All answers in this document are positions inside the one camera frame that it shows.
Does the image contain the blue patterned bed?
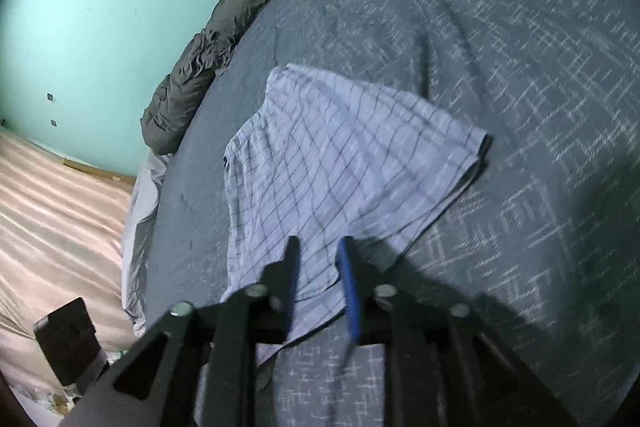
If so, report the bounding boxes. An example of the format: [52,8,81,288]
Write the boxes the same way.
[142,0,640,427]

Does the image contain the light blue plaid shorts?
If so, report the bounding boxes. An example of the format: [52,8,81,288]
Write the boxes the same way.
[220,63,494,368]

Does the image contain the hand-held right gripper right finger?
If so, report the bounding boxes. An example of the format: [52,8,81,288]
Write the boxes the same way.
[336,237,567,427]

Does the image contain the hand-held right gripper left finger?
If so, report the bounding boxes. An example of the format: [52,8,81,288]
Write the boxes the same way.
[60,236,303,427]

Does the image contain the black rectangular object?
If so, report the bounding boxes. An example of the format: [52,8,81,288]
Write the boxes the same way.
[33,297,109,396]

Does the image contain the dark grey rolled duvet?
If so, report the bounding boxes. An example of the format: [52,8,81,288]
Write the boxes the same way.
[140,0,366,156]

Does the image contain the light grey cloth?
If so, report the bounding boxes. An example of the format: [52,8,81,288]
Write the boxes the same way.
[121,149,174,339]

